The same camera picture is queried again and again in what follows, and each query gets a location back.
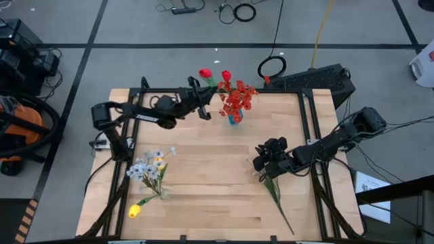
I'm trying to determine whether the black computer case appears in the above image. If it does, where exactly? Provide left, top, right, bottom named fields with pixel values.
left=263, top=63, right=357, bottom=110

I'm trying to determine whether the black power box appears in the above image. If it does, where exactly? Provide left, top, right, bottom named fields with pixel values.
left=33, top=49, right=61, bottom=78

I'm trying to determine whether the white paper sheet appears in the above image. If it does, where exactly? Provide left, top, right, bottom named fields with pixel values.
left=354, top=171, right=392, bottom=225

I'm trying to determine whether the white blossom spray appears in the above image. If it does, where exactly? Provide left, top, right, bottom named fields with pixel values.
left=245, top=156, right=295, bottom=235
left=126, top=146, right=178, bottom=201

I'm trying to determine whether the orange vacuum cleaner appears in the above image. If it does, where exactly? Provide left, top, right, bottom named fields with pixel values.
left=0, top=95, right=45, bottom=176

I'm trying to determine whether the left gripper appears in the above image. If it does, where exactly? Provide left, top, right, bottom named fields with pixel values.
left=176, top=76, right=218, bottom=122

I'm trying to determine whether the black hanging cable with coil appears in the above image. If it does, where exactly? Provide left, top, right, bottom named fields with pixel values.
left=256, top=0, right=288, bottom=81

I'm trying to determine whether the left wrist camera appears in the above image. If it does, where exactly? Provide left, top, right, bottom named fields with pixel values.
left=156, top=94, right=178, bottom=110

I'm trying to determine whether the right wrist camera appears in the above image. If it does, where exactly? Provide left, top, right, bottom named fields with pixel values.
left=263, top=136, right=289, bottom=153

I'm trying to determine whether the black computer tower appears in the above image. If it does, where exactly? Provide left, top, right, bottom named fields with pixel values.
left=0, top=18, right=45, bottom=96

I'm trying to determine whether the black vacuum hose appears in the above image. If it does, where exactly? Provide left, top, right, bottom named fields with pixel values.
left=0, top=88, right=62, bottom=159

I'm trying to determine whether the black round base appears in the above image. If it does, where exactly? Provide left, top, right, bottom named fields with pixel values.
left=417, top=0, right=434, bottom=13

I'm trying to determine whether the black hazard striped mat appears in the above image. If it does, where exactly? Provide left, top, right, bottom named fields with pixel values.
left=0, top=198, right=39, bottom=244

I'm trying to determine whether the blue glass vase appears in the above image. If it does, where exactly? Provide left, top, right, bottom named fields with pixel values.
left=227, top=110, right=244, bottom=125

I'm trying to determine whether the black aluminium table frame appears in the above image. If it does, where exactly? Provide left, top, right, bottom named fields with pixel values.
left=80, top=76, right=366, bottom=244

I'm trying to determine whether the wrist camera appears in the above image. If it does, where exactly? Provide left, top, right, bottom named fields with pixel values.
left=263, top=136, right=289, bottom=153
left=156, top=94, right=178, bottom=110

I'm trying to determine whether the black metal bar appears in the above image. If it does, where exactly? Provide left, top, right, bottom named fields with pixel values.
left=355, top=174, right=434, bottom=205

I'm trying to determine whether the gray metal post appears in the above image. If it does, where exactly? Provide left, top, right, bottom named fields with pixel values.
left=419, top=189, right=434, bottom=244

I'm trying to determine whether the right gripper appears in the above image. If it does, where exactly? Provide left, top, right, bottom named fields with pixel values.
left=252, top=144, right=296, bottom=180

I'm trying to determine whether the white plastic device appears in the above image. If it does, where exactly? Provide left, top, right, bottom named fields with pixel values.
left=408, top=39, right=434, bottom=89

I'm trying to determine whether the yellow hanging cable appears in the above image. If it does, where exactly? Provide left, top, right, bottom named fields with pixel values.
left=310, top=0, right=336, bottom=70

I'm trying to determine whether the black power strip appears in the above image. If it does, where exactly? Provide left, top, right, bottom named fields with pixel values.
left=171, top=7, right=197, bottom=16

